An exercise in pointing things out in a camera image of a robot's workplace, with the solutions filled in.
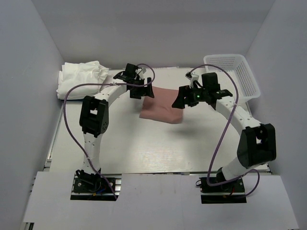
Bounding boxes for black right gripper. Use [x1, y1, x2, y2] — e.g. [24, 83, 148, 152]
[172, 84, 209, 109]

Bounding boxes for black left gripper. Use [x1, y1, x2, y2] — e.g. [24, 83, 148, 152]
[130, 77, 154, 99]

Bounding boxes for pink printed t shirt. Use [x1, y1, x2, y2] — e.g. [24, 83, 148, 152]
[139, 87, 183, 124]

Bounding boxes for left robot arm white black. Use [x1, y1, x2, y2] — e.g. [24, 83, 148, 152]
[79, 63, 154, 191]

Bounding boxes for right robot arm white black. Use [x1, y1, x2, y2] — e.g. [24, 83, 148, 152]
[172, 72, 276, 191]

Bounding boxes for white plastic mesh basket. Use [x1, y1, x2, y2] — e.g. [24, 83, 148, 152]
[203, 54, 260, 104]

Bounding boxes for white folded t shirt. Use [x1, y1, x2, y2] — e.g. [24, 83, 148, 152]
[56, 61, 109, 100]

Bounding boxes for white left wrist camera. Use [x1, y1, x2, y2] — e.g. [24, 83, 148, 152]
[137, 67, 147, 79]

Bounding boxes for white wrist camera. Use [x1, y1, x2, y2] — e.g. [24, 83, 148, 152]
[185, 72, 199, 88]
[137, 67, 147, 79]

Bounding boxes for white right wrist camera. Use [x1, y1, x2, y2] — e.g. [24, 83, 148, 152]
[185, 72, 199, 88]

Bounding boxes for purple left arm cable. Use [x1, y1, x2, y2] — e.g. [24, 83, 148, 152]
[62, 63, 156, 201]

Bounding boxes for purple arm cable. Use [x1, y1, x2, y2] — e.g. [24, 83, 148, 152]
[186, 63, 261, 198]
[62, 63, 156, 201]

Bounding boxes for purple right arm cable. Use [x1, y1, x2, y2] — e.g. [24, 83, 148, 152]
[186, 63, 261, 198]

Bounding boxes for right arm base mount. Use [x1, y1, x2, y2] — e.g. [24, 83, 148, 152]
[195, 177, 247, 204]

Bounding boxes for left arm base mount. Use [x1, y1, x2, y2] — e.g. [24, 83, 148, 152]
[71, 170, 120, 201]

